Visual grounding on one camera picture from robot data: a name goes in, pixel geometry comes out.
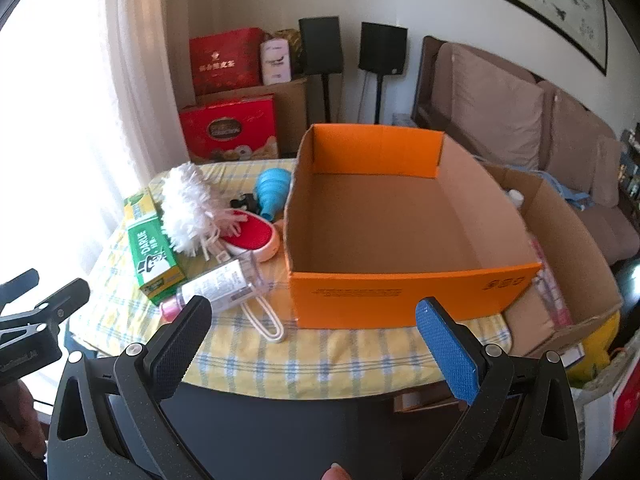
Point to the red cookie gift box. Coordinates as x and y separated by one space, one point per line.
225 130

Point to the white tissue pack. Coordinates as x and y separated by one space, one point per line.
275 60

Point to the person's left hand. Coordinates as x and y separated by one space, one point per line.
20 420

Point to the light blue cloth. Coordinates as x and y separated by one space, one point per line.
570 192

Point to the dark red gift box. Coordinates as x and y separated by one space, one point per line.
225 60

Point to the white capped bottle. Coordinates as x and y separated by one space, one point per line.
515 199

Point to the yellow bag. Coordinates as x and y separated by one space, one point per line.
600 345

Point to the dark shelf unit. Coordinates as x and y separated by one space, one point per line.
630 180

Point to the large brown cardboard box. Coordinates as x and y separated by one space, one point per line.
290 115

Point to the white plastic bag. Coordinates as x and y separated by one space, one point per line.
595 435

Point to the black speaker stand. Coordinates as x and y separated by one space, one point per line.
325 97
378 97

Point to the clear plastic bottle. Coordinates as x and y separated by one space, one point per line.
220 282

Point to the large beige cushion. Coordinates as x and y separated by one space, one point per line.
490 105

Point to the orange cardboard box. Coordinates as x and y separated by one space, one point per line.
350 300

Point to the brown sofa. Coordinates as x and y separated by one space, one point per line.
600 230

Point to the white fluffy duster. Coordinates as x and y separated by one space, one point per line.
185 205

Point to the person's right hand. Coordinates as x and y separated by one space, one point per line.
336 472

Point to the blue collapsible funnel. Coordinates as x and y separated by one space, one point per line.
272 185

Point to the red bag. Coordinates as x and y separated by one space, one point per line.
627 400

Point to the black speaker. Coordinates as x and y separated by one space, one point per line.
382 47
321 45

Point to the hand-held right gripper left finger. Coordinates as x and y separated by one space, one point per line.
175 355

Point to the gold patterned bag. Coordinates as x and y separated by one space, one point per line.
295 42

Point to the red lint brush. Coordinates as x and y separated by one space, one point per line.
250 236

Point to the yellow plaid tablecloth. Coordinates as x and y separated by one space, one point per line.
240 360

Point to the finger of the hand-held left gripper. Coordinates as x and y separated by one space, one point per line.
60 300
20 285

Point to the peach round stopper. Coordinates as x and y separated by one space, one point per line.
281 227

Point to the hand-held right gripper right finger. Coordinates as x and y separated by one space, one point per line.
445 355

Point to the small beige cushion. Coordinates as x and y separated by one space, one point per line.
607 170

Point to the white sheer curtain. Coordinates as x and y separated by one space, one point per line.
140 60

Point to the pink plastic package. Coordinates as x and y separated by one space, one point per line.
552 290

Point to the green toothpaste box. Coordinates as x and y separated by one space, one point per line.
150 255

